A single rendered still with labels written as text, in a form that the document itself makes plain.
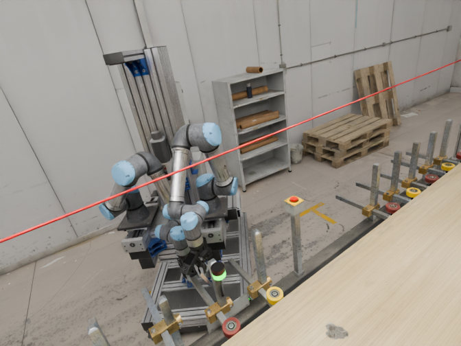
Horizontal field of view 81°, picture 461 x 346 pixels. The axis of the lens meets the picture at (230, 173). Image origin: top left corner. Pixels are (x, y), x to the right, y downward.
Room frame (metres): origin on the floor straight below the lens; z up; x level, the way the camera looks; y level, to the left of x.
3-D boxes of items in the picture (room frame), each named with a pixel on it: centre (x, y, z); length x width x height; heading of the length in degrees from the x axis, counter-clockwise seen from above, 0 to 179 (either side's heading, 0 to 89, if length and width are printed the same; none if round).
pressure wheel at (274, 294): (0.89, -0.11, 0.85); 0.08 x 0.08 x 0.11
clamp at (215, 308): (0.90, 0.17, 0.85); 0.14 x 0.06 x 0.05; 119
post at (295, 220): (1.16, -0.30, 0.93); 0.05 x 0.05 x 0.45; 29
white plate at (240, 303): (0.95, 0.13, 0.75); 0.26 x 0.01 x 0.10; 119
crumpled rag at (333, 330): (0.66, -0.31, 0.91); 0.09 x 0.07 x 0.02; 58
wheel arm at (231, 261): (1.06, -0.01, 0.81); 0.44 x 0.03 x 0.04; 29
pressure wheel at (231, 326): (0.76, 0.11, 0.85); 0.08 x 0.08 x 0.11
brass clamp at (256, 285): (1.02, -0.05, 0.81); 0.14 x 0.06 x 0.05; 119
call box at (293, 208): (1.16, -0.30, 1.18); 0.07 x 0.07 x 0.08; 29
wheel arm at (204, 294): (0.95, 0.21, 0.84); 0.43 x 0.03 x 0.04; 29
